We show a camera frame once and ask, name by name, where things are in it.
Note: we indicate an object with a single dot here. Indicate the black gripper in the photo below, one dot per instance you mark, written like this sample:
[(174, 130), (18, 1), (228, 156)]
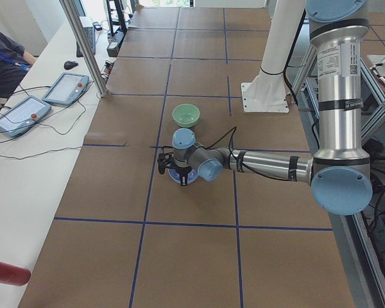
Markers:
[(181, 170)]

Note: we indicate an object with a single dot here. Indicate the blue bowl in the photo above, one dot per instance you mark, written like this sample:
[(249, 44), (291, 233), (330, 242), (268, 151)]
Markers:
[(191, 176)]

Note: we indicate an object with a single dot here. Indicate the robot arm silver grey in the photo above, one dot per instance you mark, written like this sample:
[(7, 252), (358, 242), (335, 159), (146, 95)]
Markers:
[(339, 172)]

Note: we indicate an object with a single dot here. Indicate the green bowl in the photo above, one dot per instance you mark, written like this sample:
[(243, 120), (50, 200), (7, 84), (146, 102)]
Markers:
[(186, 115)]

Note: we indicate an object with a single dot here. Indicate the far teach pendant tablet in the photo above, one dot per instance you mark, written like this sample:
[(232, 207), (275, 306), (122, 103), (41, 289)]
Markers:
[(66, 89)]

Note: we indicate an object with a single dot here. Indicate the teach pendant tablet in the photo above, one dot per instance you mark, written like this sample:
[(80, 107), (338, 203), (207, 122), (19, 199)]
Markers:
[(66, 89), (19, 119)]

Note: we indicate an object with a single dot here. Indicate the black computer mouse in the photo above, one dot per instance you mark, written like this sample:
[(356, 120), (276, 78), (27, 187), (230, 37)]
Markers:
[(68, 65)]

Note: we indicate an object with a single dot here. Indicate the near teach pendant tablet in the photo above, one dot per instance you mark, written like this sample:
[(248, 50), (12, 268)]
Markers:
[(19, 119)]

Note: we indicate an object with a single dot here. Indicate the red cylinder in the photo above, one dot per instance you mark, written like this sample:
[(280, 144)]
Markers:
[(13, 275)]

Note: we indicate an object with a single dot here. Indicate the seated person dark shirt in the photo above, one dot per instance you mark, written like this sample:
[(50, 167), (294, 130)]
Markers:
[(15, 62)]

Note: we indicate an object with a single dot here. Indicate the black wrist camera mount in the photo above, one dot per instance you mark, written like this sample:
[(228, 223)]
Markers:
[(165, 161)]

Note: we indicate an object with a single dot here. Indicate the white pedestal column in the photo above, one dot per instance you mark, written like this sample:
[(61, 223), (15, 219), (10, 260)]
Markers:
[(267, 92)]

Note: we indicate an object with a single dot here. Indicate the aluminium frame post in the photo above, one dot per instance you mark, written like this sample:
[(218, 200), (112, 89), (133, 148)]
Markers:
[(73, 18)]

